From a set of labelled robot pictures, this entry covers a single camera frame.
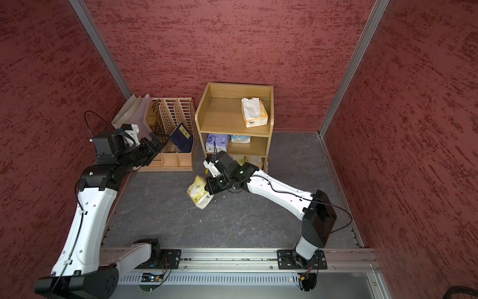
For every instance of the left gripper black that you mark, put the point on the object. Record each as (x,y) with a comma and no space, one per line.
(152,151)

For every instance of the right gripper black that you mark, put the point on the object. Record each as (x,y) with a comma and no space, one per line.
(213,189)

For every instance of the yellow green tissue box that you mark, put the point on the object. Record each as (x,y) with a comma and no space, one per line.
(196,191)

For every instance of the purple tissue pack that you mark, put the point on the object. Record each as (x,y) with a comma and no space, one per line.
(216,143)

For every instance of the light blue tissue pack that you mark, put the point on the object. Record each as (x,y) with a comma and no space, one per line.
(241,139)

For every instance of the wooden three-tier shelf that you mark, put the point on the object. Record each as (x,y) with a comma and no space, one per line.
(219,112)

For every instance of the orange yellow tissue box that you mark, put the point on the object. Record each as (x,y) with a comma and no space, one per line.
(254,113)

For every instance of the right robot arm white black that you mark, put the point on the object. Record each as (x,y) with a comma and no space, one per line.
(314,210)

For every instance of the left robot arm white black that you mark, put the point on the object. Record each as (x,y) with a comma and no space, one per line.
(78,273)

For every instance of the beige tissue pack bottom shelf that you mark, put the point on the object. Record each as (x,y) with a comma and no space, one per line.
(255,160)

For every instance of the brown patterned folder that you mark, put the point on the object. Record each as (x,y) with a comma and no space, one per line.
(154,118)

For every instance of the dark blue book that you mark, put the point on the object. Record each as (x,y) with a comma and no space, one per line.
(182,138)

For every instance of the lilac paper folder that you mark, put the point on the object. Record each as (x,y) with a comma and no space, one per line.
(141,116)

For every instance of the beige plastic file organizer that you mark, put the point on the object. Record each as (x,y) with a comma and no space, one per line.
(172,119)

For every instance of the beige paper folder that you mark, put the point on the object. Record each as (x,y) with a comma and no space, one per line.
(127,111)

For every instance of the left aluminium corner profile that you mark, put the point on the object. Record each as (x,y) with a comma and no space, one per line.
(92,30)

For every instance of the aluminium corner profile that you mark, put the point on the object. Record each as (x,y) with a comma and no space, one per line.
(365,38)
(92,30)

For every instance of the right aluminium corner profile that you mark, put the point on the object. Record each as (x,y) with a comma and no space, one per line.
(365,38)

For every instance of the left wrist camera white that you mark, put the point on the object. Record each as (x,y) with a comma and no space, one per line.
(129,133)

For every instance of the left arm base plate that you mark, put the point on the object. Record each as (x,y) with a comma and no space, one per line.
(165,259)

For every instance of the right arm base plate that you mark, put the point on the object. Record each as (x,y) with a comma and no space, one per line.
(290,260)

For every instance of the aluminium mounting rail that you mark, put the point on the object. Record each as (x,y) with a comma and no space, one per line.
(270,260)

